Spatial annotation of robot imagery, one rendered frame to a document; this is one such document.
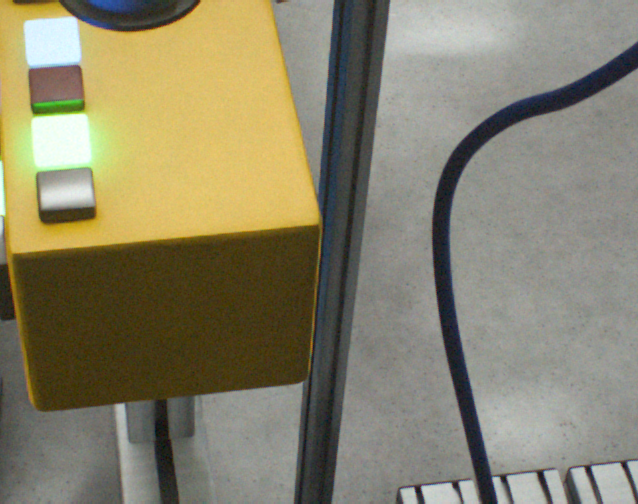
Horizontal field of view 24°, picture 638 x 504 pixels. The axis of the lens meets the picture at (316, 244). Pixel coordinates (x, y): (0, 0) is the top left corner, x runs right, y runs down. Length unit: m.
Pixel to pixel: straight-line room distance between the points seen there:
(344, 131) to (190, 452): 0.50
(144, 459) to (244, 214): 0.22
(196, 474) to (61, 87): 0.22
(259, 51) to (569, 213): 1.46
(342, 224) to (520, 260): 0.72
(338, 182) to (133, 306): 0.68
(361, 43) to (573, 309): 0.85
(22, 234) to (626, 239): 1.53
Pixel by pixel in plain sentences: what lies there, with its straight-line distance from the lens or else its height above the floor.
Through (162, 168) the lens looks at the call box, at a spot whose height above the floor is 1.07.
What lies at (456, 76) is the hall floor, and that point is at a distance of 2.12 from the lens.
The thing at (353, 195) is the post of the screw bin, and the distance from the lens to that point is 1.20.
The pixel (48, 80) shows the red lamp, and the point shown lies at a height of 1.08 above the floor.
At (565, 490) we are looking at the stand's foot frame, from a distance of 1.66.
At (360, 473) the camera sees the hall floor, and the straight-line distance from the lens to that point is 1.69.
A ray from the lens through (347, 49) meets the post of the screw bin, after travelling 1.08.
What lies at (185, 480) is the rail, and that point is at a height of 0.86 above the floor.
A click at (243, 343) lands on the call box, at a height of 1.01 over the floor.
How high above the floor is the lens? 1.43
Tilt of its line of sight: 49 degrees down
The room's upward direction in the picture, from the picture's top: 5 degrees clockwise
